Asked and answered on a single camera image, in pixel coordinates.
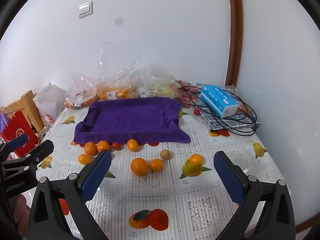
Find purple gift bag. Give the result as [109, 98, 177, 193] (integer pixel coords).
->
[0, 106, 12, 133]

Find bagged tangerines pile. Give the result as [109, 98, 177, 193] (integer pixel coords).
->
[64, 94, 98, 109]

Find red paper bag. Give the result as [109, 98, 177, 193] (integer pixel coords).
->
[0, 110, 39, 157]

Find clear plastic bag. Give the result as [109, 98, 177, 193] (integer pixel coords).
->
[96, 39, 140, 100]
[64, 72, 99, 110]
[129, 65, 179, 99]

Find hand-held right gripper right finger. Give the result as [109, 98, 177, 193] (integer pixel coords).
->
[213, 151, 297, 240]

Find person's left hand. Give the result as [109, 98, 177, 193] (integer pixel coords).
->
[14, 194, 32, 238]

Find red and white packet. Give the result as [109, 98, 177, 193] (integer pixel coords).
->
[40, 114, 57, 130]

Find bagged red fruits pile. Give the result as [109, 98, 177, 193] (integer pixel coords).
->
[175, 79, 208, 109]

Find brown wooden door frame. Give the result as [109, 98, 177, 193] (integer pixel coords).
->
[224, 0, 243, 87]

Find bagged kumquats pile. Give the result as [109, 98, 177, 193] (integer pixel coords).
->
[97, 85, 130, 100]

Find wooden chair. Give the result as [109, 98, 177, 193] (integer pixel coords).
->
[11, 90, 45, 134]

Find large orange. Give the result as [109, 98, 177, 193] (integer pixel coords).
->
[130, 157, 149, 176]

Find small orange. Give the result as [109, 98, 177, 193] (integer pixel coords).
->
[149, 158, 164, 173]
[78, 154, 93, 165]
[97, 140, 111, 153]
[189, 154, 204, 167]
[84, 142, 98, 155]
[127, 139, 139, 152]

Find blue tissue box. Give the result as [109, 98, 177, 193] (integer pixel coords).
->
[200, 84, 239, 118]

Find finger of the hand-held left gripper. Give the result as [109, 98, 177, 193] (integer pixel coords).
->
[0, 139, 55, 173]
[0, 133, 29, 159]

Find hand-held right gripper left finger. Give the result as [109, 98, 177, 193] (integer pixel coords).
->
[27, 149, 112, 240]

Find grey checkered pouch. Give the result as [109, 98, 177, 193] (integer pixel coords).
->
[201, 110, 260, 130]

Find purple towel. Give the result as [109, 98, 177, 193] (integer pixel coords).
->
[74, 97, 192, 145]

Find white light switch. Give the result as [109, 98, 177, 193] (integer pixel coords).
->
[78, 1, 93, 19]

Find black cables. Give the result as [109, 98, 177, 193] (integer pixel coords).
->
[176, 80, 258, 137]

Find fruit print tablecloth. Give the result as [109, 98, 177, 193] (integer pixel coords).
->
[25, 107, 290, 240]

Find white plastic bag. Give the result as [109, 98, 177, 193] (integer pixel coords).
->
[33, 82, 67, 117]

